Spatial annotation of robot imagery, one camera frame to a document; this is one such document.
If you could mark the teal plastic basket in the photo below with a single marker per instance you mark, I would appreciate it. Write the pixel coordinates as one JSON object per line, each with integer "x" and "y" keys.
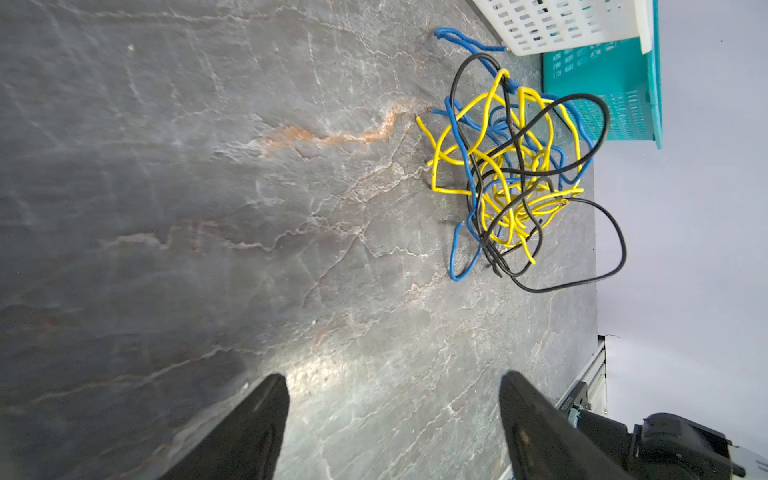
{"x": 628, "y": 80}

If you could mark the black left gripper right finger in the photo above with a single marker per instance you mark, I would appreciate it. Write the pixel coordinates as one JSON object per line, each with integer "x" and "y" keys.
{"x": 542, "y": 444}

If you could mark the white plastic basket middle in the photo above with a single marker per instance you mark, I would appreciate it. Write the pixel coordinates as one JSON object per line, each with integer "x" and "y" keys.
{"x": 530, "y": 27}

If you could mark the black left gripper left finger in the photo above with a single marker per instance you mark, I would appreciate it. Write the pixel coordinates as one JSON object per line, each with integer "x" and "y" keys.
{"x": 246, "y": 444}

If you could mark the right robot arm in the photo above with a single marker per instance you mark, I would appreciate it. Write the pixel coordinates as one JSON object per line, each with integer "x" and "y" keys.
{"x": 663, "y": 446}

